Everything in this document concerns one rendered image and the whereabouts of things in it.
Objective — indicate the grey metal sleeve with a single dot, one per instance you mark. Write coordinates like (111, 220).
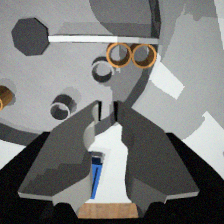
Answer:
(101, 79)

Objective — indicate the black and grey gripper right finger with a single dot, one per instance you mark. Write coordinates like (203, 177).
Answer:
(162, 168)

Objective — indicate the grey metal bushing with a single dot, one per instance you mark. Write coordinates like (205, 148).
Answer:
(58, 114)

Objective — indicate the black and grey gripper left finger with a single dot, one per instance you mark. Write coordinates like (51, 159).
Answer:
(55, 167)

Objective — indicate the bronze bushing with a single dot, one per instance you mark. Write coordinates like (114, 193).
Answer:
(149, 61)
(5, 96)
(123, 62)

